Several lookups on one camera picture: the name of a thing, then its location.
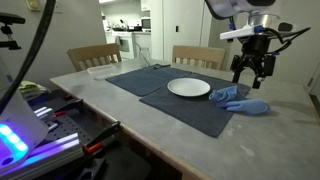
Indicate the black camera stand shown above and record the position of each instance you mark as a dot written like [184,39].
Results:
[9,19]

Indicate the glowing blue robot base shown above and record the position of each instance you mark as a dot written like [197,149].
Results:
[20,132]

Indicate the blue microfiber towel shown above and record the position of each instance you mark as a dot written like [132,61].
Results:
[231,99]

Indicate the wooden chair near plate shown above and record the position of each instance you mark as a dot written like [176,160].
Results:
[206,57]

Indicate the dark blue placemat under plate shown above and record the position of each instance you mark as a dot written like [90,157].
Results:
[196,111]

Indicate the clear glass jar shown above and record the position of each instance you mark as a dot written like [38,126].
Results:
[144,57]

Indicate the white kitchen stove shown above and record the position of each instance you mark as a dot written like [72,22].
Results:
[125,42]

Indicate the clear plastic container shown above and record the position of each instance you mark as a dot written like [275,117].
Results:
[101,72]

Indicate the dark blue placemat near jar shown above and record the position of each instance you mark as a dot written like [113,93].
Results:
[144,81]

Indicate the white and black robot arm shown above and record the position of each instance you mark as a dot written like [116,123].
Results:
[226,9]

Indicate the wooden chair near jar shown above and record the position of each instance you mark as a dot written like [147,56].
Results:
[91,56]

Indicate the black orange clamp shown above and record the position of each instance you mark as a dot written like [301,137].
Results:
[96,143]

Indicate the white round plate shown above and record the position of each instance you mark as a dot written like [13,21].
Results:
[188,87]

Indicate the small dark metal utensil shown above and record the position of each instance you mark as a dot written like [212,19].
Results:
[161,66]

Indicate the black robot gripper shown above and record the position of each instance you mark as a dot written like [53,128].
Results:
[255,56]

